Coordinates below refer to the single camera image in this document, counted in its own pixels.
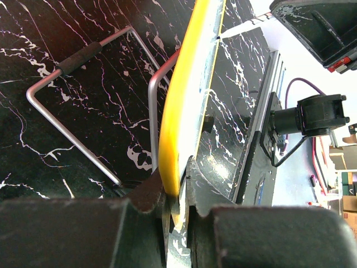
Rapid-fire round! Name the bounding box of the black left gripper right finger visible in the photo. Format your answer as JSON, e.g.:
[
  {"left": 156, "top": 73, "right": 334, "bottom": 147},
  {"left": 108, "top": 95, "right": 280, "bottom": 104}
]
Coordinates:
[{"left": 185, "top": 156, "right": 356, "bottom": 267}]

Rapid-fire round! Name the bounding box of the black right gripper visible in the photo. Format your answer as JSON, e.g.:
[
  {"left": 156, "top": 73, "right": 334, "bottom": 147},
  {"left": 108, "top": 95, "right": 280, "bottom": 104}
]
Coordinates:
[{"left": 270, "top": 1, "right": 356, "bottom": 74}]

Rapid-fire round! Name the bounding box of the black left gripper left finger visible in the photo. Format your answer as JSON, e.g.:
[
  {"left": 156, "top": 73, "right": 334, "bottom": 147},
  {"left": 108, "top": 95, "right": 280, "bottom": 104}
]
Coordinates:
[{"left": 1, "top": 171, "right": 167, "bottom": 267}]

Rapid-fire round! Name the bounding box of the white marker blue cap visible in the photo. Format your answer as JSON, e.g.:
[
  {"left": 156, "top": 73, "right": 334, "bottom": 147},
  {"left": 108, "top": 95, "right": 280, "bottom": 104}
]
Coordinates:
[{"left": 217, "top": 12, "right": 276, "bottom": 40}]

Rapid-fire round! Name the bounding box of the white board yellow frame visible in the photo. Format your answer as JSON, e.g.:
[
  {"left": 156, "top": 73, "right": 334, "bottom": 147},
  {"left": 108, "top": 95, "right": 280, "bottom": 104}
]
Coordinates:
[{"left": 158, "top": 1, "right": 226, "bottom": 229}]

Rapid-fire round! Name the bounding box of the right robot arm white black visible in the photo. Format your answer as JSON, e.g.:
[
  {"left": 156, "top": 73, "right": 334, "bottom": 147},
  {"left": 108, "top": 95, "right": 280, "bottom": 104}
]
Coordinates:
[{"left": 270, "top": 1, "right": 356, "bottom": 137}]

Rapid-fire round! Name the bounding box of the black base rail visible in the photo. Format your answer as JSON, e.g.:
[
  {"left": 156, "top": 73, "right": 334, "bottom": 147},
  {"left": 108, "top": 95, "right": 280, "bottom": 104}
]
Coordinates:
[{"left": 231, "top": 51, "right": 286, "bottom": 206}]

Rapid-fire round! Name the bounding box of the metal wire board stand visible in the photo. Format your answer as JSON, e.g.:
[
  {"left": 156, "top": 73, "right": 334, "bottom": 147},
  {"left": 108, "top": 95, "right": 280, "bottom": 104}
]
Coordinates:
[{"left": 26, "top": 25, "right": 181, "bottom": 187}]

